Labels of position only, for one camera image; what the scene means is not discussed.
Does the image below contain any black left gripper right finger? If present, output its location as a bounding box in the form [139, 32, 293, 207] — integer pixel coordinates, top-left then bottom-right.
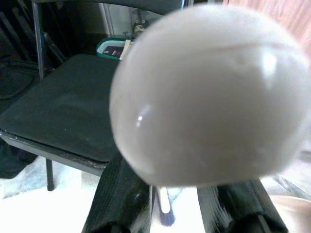
[196, 179, 289, 233]

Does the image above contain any green storage basket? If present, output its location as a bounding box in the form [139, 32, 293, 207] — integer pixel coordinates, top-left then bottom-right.
[95, 37, 137, 60]

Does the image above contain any light wooden drawer cabinet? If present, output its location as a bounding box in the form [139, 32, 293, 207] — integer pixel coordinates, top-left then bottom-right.
[222, 0, 311, 51]

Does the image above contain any black folding chair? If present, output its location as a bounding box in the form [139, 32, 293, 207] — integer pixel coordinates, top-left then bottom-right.
[0, 0, 195, 192]

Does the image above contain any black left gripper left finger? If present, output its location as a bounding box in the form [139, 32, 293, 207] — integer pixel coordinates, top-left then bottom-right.
[81, 152, 153, 233]

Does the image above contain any glass display cabinet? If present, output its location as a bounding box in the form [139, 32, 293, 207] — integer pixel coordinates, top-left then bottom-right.
[98, 0, 151, 42]

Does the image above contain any large black bag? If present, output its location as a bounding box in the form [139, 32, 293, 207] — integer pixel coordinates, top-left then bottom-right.
[0, 58, 43, 180]

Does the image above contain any beige broom with grey bristles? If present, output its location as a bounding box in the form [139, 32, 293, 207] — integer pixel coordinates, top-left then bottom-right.
[108, 4, 311, 228]

